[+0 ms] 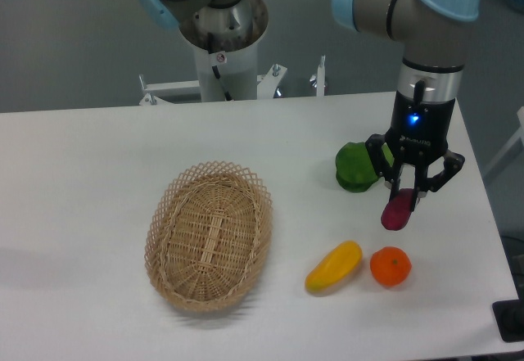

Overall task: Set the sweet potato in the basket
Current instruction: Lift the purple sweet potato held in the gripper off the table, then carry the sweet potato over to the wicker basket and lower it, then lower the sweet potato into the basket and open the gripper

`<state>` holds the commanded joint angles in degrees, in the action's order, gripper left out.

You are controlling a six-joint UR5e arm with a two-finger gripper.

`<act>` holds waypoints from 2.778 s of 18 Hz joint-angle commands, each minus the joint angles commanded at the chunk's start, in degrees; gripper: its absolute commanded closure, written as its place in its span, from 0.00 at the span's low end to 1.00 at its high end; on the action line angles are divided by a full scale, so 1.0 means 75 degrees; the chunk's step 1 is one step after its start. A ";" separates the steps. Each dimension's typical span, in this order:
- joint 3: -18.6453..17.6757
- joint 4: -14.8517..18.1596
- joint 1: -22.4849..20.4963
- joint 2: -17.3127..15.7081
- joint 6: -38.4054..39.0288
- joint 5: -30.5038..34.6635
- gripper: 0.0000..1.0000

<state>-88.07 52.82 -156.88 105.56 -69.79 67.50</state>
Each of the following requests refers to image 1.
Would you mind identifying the black cable on pedestal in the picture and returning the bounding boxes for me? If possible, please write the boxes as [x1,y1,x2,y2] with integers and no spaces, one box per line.
[206,33,233,102]

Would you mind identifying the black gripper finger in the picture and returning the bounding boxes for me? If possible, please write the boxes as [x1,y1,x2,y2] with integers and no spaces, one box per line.
[365,134,404,201]
[413,150,465,210]

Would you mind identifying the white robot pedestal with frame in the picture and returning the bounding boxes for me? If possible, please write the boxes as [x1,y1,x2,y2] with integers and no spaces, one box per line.
[138,0,331,106]

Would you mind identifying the oval wicker basket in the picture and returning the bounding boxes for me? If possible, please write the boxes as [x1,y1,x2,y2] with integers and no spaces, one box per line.
[144,161,273,313]

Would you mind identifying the purple sweet potato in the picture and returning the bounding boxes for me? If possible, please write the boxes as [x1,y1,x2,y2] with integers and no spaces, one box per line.
[381,188,413,231]

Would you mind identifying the yellow mango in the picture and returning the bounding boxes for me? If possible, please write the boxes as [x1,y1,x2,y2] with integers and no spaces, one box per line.
[305,241,363,295]

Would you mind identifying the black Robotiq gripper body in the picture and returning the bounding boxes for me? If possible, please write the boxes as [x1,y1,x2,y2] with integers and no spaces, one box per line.
[386,92,455,165]

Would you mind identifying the black device at table edge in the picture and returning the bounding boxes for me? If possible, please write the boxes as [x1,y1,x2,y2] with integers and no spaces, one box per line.
[492,300,523,343]

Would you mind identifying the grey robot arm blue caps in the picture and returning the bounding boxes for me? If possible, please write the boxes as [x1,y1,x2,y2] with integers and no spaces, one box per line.
[138,0,480,209]

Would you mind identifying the orange tangerine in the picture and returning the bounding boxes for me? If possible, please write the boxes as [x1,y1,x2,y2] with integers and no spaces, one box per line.
[369,246,412,287]

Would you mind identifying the green bell pepper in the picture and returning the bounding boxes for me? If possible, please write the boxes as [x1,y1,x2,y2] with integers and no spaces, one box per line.
[335,142,379,193]

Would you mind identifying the white frame at right edge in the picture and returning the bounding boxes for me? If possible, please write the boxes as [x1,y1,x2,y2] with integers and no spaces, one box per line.
[482,107,523,183]

